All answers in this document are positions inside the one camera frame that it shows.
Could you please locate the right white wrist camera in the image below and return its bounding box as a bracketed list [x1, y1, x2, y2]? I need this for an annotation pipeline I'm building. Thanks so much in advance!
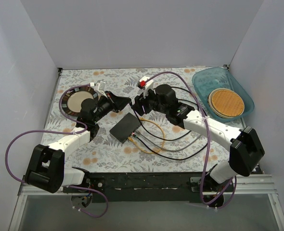
[137, 76, 154, 98]

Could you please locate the aluminium frame rail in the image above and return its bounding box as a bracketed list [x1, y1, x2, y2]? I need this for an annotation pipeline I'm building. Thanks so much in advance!
[18, 175, 277, 196]

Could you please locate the round woven bamboo tray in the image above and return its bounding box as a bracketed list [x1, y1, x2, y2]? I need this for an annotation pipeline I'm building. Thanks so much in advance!
[207, 88, 245, 118]

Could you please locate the floral table mat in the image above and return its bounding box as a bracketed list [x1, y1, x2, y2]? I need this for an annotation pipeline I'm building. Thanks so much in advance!
[35, 67, 257, 173]

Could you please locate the dark rimmed ceramic plate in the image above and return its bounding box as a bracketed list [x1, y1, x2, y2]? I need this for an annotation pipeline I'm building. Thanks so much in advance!
[61, 86, 99, 116]

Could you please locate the teal plastic basin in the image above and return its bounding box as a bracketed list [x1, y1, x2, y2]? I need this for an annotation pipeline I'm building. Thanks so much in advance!
[192, 67, 255, 123]

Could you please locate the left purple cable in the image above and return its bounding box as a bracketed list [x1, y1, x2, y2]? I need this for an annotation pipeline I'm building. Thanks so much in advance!
[5, 83, 109, 218]

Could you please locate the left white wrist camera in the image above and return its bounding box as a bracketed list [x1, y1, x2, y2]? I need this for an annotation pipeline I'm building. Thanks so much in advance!
[90, 80, 107, 98]

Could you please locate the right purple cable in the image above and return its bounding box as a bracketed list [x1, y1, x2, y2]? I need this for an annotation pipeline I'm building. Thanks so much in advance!
[146, 71, 238, 209]

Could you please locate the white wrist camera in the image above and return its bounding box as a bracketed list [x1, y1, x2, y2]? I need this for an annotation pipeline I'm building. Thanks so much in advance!
[137, 76, 154, 98]
[90, 80, 107, 98]

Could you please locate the purple cable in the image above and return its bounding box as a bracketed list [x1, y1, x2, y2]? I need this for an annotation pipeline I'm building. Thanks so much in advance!
[146, 71, 238, 209]
[5, 83, 109, 218]

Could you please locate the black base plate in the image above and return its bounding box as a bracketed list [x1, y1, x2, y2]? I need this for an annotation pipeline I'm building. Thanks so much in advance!
[62, 172, 234, 203]

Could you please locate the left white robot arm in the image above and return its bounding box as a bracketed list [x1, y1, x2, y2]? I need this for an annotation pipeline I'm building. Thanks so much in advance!
[24, 91, 131, 193]

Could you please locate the black network switch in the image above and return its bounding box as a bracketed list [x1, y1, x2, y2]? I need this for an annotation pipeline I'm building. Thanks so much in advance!
[109, 113, 141, 143]

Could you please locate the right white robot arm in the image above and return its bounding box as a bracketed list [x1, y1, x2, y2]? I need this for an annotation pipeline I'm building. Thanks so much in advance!
[132, 84, 265, 191]

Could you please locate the yellow ethernet cable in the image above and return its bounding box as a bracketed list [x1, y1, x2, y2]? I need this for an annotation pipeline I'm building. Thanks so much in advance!
[127, 117, 166, 154]

